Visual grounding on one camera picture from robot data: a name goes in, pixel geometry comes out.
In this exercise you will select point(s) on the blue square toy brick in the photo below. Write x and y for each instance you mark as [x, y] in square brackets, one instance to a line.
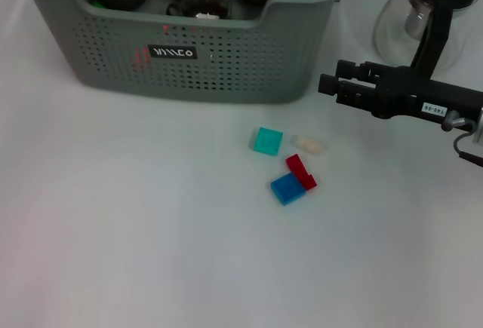
[288, 188]

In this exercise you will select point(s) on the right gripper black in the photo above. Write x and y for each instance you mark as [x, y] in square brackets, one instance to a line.
[403, 92]

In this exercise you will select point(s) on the green toy brick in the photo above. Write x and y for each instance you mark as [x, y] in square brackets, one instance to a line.
[97, 3]

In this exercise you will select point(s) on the dark red long toy brick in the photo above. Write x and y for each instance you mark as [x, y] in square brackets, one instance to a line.
[302, 171]

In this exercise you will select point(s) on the teal square toy brick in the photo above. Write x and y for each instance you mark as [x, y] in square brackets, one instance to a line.
[266, 141]

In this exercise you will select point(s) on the grey perforated storage basket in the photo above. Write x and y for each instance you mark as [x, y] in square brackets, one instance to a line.
[226, 71]

